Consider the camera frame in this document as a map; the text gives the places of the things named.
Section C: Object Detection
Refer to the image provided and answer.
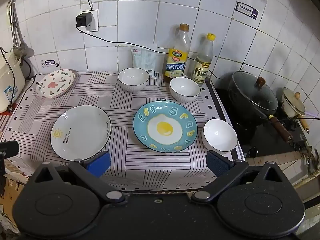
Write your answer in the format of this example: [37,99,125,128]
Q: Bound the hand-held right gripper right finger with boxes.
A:
[191,150,291,203]

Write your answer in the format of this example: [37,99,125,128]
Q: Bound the hanging metal utensils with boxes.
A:
[7,0,28,59]

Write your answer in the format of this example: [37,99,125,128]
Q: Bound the heart print plate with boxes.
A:
[36,69,76,99]

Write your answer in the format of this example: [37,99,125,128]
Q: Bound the clear vinegar bottle yellow cap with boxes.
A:
[191,33,216,88]

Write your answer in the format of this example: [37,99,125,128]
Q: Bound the white and purple wall sticker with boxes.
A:
[235,2,260,20]

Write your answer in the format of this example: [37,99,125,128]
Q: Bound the cream enamel pot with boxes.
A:
[282,87,311,134]

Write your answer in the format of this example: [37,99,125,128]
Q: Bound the white plate with sun print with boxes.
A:
[50,105,112,161]

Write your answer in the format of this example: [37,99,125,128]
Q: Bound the striped white tablecloth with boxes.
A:
[0,70,245,190]

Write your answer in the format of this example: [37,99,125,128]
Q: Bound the cooking wine bottle yellow label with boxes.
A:
[163,23,191,83]

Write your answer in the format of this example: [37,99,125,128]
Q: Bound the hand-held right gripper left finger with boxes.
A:
[27,151,126,204]

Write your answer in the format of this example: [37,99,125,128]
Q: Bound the white plastic seasoning bag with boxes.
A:
[131,44,158,80]

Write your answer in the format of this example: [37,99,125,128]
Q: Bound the blue fried egg plate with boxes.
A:
[133,100,198,154]

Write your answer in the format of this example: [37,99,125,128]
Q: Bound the small white wall sticker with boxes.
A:
[39,59,60,69]

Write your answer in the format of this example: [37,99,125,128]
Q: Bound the black power adapter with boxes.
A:
[76,12,93,28]

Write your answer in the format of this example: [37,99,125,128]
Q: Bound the white rice cooker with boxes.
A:
[0,47,26,114]

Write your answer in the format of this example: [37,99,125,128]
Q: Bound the black induction stove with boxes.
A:
[214,86,311,156]

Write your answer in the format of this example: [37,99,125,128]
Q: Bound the white ribbed bowl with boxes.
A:
[118,67,150,92]
[169,77,201,103]
[203,118,238,155]

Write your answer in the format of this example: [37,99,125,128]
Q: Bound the black power cable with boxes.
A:
[75,17,225,80]

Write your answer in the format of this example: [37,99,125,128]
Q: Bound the black wok with glass lid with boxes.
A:
[227,70,294,142]

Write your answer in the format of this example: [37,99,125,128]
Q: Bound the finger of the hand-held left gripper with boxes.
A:
[0,141,20,178]

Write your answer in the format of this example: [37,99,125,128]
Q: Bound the white wall socket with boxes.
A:
[80,9,99,32]

